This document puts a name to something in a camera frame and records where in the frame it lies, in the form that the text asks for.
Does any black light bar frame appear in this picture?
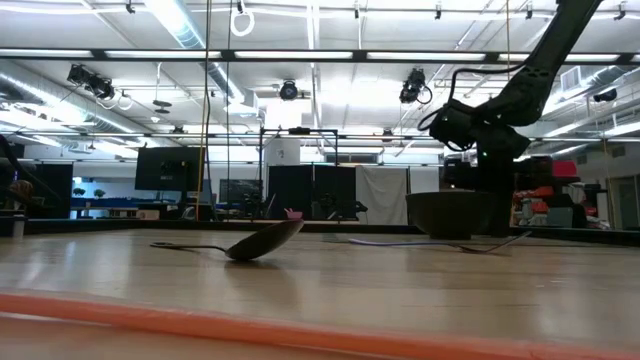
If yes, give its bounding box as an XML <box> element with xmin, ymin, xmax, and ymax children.
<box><xmin>0</xmin><ymin>47</ymin><xmax>640</xmax><ymax>64</ymax></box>

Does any black metal frame stand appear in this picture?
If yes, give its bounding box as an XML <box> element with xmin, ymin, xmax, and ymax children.
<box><xmin>257</xmin><ymin>126</ymin><xmax>341</xmax><ymax>221</ymax></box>

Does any hanging black cable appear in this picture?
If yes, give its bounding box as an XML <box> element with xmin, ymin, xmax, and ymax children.
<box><xmin>224</xmin><ymin>0</ymin><xmax>234</xmax><ymax>221</ymax></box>

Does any white cable loop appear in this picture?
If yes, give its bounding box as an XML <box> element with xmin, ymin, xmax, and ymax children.
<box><xmin>229</xmin><ymin>7</ymin><xmax>256</xmax><ymax>38</ymax></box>

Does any black spoon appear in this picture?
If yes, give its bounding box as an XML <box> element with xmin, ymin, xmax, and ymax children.
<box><xmin>149</xmin><ymin>218</ymin><xmax>305</xmax><ymax>262</ymax></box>

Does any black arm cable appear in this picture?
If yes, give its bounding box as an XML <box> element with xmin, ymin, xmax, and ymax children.
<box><xmin>417</xmin><ymin>62</ymin><xmax>526</xmax><ymax>151</ymax></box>

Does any black partition panel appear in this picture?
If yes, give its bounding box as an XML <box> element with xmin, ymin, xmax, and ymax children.
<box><xmin>268</xmin><ymin>164</ymin><xmax>357</xmax><ymax>221</ymax></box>

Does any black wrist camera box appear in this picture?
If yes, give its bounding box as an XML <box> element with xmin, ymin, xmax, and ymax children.
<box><xmin>428</xmin><ymin>98</ymin><xmax>479</xmax><ymax>152</ymax></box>

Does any black bowl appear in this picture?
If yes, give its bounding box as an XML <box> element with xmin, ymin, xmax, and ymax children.
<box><xmin>405</xmin><ymin>190</ymin><xmax>501</xmax><ymax>240</ymax></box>

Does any orange straw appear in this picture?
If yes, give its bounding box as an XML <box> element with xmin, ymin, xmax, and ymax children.
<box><xmin>0</xmin><ymin>292</ymin><xmax>640</xmax><ymax>360</ymax></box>

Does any white curtain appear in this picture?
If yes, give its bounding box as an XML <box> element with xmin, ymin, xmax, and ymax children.
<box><xmin>355</xmin><ymin>166</ymin><xmax>410</xmax><ymax>226</ymax></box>

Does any silver air duct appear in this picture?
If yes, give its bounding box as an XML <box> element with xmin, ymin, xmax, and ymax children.
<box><xmin>144</xmin><ymin>0</ymin><xmax>247</xmax><ymax>104</ymax></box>

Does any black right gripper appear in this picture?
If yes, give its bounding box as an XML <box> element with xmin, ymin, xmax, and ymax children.
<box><xmin>472</xmin><ymin>123</ymin><xmax>531</xmax><ymax>237</ymax></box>

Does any large black monitor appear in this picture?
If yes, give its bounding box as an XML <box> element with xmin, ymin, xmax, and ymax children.
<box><xmin>134</xmin><ymin>146</ymin><xmax>205</xmax><ymax>192</ymax></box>

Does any small dark screen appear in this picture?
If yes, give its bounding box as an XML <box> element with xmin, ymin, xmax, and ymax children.
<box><xmin>218</xmin><ymin>178</ymin><xmax>264</xmax><ymax>204</ymax></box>

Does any storage cart with bins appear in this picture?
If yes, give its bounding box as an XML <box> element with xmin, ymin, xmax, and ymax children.
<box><xmin>513</xmin><ymin>157</ymin><xmax>582</xmax><ymax>229</ymax></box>

